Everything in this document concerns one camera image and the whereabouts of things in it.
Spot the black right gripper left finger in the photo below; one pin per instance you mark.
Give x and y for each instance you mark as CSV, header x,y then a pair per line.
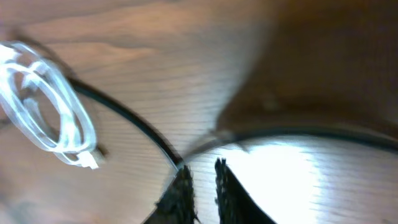
x,y
177,204

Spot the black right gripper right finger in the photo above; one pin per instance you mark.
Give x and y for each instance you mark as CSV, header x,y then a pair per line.
x,y
235,206

